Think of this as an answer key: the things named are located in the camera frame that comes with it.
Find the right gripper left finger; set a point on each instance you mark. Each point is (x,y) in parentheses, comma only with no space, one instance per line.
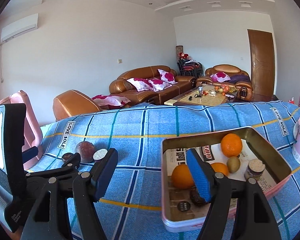
(85,188)

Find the small dark passion fruit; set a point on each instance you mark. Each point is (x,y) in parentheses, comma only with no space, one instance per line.
(66,157)

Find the large purple passion fruit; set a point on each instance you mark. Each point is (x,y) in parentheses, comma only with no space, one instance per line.
(86,150)

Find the sugarcane piece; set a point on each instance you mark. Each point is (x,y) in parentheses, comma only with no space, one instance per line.
(255,169)
(100,154)

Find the wrinkled dark brown fruit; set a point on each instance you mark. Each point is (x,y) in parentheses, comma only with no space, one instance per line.
(196,199)

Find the small brown kiwi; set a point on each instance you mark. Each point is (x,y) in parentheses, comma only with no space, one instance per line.
(233,164)

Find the large orange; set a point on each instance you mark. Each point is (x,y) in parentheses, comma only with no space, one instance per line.
(231,145)

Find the pink electric kettle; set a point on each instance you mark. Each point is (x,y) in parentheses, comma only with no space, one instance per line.
(32,132)

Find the pink tin box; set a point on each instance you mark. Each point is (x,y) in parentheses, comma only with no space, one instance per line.
(226,196)

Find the blue plaid tablecloth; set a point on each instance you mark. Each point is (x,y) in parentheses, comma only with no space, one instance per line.
(131,208)

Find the brown leather three-seat sofa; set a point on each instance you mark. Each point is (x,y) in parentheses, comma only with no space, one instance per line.
(121,87)

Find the floral pillow left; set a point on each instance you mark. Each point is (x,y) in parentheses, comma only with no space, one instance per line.
(140,84)

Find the floral pillow middle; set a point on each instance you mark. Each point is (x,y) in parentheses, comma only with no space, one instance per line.
(158,84)

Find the floral pillow right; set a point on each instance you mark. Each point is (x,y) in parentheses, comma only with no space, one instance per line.
(167,77)

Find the wooden coffee table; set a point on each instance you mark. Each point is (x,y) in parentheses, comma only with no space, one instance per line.
(205,95)

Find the stacked dark chairs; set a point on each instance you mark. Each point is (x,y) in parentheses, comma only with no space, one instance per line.
(190,68)

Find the floral pillow on armchair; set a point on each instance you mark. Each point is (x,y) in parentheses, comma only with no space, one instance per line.
(220,77)

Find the brown leather armchair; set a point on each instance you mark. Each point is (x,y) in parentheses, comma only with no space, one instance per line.
(239,79)

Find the brown wooden door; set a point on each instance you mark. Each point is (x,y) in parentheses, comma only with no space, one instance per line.
(262,55)

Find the white wall air conditioner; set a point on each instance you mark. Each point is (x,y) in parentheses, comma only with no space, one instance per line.
(19,27)

